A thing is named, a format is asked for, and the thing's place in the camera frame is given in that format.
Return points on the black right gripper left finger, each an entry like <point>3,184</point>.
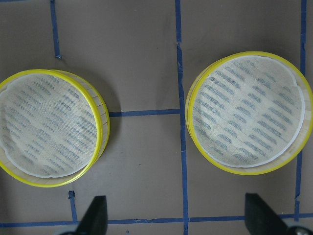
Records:
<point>95,220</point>

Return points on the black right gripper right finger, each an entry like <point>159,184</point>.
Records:
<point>260,219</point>

